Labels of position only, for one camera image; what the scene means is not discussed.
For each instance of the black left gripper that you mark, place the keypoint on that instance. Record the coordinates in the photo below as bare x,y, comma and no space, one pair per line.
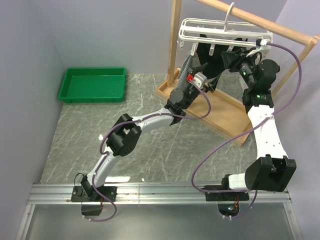
210,88

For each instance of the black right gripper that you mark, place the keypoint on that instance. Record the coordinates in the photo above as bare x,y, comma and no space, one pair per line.
236,58

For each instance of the striped grey boxer underwear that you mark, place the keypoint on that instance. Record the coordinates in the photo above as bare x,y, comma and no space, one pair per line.
190,62

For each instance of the white clip hanger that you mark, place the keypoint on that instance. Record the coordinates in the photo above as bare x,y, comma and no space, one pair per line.
220,32

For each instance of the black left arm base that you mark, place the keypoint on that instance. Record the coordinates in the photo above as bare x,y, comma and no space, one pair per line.
92,206

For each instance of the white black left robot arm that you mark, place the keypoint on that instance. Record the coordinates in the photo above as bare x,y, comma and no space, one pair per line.
124,135

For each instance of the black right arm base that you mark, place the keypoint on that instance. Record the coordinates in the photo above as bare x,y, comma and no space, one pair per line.
228,202

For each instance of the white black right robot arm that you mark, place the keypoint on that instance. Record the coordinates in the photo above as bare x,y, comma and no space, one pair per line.
272,169

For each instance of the black hanging underwear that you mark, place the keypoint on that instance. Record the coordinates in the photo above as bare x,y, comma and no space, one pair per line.
215,62

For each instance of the wooden clothes rack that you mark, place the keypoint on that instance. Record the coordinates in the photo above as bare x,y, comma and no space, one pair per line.
228,117

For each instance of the green plastic tray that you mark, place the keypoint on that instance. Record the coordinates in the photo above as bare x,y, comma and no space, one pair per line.
93,85

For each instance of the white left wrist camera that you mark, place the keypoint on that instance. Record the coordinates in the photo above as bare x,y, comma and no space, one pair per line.
199,80

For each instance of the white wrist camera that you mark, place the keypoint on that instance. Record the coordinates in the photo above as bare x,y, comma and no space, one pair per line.
199,80
262,46

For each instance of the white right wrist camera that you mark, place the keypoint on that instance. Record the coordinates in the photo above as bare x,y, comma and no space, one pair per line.
262,46

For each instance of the aluminium mounting rail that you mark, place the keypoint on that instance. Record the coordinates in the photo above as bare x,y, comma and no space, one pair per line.
126,193

